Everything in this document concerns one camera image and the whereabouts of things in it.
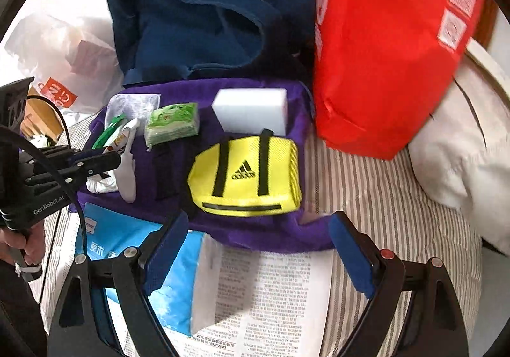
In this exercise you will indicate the yellow zip pouch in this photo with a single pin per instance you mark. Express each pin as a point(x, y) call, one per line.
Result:
point(207, 181)

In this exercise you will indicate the wooden furniture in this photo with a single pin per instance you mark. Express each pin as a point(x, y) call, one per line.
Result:
point(40, 118)

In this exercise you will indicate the blue tissue pack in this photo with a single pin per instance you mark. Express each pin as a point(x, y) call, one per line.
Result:
point(175, 301)

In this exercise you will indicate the green packet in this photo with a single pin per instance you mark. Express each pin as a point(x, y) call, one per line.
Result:
point(105, 136)

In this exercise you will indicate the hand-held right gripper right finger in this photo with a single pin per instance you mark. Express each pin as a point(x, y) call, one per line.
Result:
point(352, 257)

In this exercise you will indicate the white plastic shopping bag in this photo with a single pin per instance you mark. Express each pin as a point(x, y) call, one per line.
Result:
point(59, 54)

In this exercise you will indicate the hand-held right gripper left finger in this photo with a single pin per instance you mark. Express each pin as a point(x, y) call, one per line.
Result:
point(167, 253)

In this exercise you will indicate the white knotted plastic bag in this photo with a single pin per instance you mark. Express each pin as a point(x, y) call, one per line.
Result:
point(125, 177)

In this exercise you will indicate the person's left hand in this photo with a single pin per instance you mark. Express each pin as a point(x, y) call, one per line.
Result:
point(36, 241)

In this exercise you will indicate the white sponge block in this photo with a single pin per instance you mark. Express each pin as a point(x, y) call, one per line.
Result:
point(249, 110)

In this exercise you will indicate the person's left forearm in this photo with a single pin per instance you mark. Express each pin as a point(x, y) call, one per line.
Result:
point(16, 301)

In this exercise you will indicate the red shopping bag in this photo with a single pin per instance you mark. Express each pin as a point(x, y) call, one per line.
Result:
point(378, 42)

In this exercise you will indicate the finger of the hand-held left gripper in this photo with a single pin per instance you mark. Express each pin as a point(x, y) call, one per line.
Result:
point(81, 155)
point(99, 163)

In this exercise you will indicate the white pillow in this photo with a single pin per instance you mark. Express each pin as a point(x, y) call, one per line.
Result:
point(458, 150)

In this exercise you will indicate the printed paper sheet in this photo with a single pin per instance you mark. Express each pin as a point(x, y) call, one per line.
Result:
point(271, 301)

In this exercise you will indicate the purple towel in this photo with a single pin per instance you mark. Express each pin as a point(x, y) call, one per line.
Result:
point(247, 233)

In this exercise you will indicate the navy blue hoodie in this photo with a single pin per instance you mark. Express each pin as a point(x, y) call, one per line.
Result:
point(191, 14)

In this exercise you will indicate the green pocket tissue pack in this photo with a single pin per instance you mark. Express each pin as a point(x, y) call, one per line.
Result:
point(171, 124)

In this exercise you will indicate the striped bed sheet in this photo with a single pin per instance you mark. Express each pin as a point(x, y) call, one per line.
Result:
point(358, 189)

